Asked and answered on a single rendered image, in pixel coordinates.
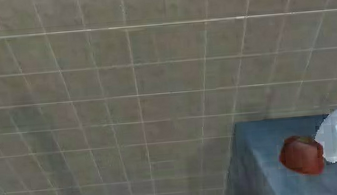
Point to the blue grey cabinet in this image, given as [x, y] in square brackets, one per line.
[259, 178]

